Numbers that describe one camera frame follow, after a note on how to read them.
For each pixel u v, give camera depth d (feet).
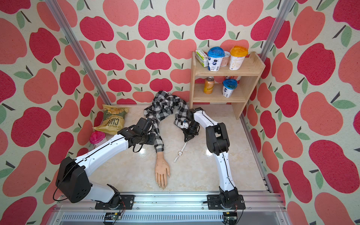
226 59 2.65
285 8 2.30
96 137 2.94
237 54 2.43
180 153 3.05
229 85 2.98
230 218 2.36
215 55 2.44
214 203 2.41
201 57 2.73
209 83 3.03
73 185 1.36
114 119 3.33
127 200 2.44
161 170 2.74
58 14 2.36
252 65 2.75
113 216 2.34
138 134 1.98
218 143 2.06
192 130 2.88
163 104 3.60
